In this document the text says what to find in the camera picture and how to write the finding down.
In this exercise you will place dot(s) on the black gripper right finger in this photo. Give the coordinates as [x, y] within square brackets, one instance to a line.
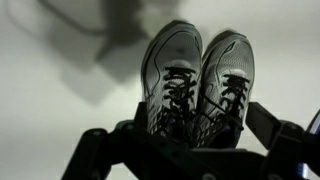
[266, 126]

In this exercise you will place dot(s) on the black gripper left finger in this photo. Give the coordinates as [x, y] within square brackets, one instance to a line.
[96, 153]

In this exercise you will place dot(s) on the grey mesh sneaker black laces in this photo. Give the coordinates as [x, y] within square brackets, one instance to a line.
[175, 56]
[230, 63]

